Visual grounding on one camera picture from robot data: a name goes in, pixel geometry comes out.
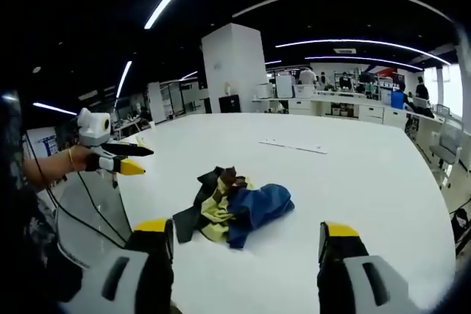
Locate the white office chair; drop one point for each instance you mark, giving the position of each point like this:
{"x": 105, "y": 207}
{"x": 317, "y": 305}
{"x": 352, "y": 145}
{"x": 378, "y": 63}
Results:
{"x": 447, "y": 143}

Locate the black low cabinet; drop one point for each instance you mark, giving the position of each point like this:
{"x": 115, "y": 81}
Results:
{"x": 229, "y": 104}

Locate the black bag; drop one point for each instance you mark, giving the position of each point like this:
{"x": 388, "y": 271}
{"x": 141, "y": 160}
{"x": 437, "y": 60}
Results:
{"x": 460, "y": 224}

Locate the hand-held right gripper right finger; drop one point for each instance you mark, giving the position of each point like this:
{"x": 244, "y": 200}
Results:
{"x": 342, "y": 273}

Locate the white square pillar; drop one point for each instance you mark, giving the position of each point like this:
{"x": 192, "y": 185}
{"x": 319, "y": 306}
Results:
{"x": 233, "y": 67}

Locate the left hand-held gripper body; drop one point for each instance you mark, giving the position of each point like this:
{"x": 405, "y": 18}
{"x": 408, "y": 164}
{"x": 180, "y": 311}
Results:
{"x": 93, "y": 128}

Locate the white box appliance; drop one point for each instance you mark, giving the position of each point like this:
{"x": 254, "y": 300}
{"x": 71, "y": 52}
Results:
{"x": 284, "y": 86}

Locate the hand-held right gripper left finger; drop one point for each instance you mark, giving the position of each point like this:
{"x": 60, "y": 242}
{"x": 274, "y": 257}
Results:
{"x": 147, "y": 277}

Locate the person's dark patterned clothing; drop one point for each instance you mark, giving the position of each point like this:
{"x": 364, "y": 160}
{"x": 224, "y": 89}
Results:
{"x": 25, "y": 218}

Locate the white flat strip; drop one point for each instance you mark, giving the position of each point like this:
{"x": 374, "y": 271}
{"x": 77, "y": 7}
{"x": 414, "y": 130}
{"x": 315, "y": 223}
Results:
{"x": 294, "y": 146}

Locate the white drawer counter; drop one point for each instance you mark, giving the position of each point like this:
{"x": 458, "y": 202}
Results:
{"x": 353, "y": 108}

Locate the person's left hand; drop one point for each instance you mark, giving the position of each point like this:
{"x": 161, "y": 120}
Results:
{"x": 81, "y": 159}

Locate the blue yellow black garment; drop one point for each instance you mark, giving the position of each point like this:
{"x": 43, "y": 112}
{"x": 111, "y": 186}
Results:
{"x": 239, "y": 207}

